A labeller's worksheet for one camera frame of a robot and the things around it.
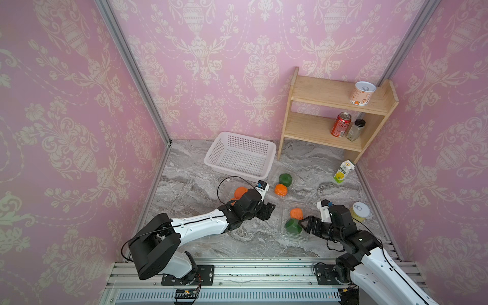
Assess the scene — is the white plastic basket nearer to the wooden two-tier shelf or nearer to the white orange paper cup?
the wooden two-tier shelf

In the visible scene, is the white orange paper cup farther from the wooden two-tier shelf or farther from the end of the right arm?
the end of the right arm

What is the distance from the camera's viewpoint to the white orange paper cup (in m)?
0.73

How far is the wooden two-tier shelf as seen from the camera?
29.3 inches

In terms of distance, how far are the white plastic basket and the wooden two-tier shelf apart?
0.09 m

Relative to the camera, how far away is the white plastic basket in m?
1.08
